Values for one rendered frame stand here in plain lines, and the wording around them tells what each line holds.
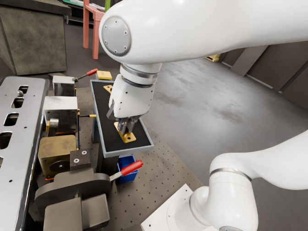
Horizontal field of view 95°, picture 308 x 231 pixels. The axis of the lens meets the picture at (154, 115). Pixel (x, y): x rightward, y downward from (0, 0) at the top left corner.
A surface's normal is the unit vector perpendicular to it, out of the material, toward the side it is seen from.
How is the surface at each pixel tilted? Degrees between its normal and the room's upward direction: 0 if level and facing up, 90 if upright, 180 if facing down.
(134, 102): 93
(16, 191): 0
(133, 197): 0
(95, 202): 0
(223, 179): 50
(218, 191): 67
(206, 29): 77
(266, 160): 85
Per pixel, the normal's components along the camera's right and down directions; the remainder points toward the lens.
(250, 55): -0.64, 0.03
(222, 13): 0.42, 0.36
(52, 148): 0.29, -0.76
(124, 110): 0.45, 0.69
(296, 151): -0.88, -0.40
